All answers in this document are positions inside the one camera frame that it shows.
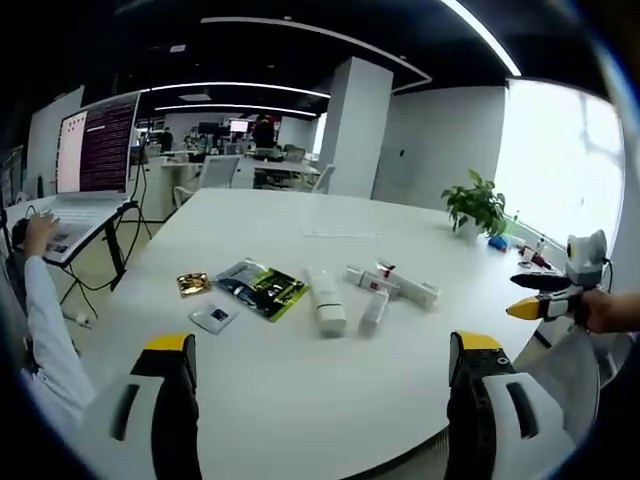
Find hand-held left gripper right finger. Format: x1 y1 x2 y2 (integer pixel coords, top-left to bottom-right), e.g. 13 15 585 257
445 329 577 480

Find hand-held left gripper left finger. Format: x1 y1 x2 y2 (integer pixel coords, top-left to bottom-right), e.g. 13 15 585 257
74 332 202 480

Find small white skincare sachet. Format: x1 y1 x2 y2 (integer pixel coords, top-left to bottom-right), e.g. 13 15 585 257
188 300 241 334

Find gold skincare packet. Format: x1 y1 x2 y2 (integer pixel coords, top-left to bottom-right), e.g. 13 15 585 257
175 270 213 299

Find small white skincare bottle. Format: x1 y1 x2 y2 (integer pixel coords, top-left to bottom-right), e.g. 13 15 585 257
357 291 391 337

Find white skincare box red label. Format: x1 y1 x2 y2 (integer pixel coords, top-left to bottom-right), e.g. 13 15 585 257
344 264 402 295

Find black green skincare packet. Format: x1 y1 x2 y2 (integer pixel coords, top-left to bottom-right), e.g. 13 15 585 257
214 257 308 324

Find white skincare tube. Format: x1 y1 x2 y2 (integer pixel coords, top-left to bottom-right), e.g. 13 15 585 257
301 266 348 338

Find person's right hand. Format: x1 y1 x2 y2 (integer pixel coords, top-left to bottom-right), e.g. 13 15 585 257
581 288 640 335

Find small items on windowsill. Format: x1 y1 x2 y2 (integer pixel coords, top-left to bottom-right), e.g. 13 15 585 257
516 238 561 274

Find grey mesh chair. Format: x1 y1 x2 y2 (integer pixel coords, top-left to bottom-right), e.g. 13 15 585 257
514 323 602 447

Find green potted plant white pot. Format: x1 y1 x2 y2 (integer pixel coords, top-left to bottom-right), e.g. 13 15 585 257
440 168 508 243

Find black laptop stand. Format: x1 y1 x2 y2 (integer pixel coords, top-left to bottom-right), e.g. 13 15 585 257
58 198 154 321

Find white square column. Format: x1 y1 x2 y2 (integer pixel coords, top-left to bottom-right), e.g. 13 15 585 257
317 55 394 200

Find white office chair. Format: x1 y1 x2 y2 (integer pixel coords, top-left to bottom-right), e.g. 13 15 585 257
309 163 337 196
172 154 242 207

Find open silver laptop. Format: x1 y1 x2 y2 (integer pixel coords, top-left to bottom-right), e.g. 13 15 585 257
28 91 142 265

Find white office desk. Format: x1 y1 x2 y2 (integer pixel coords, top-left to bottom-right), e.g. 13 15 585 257
239 155 321 191

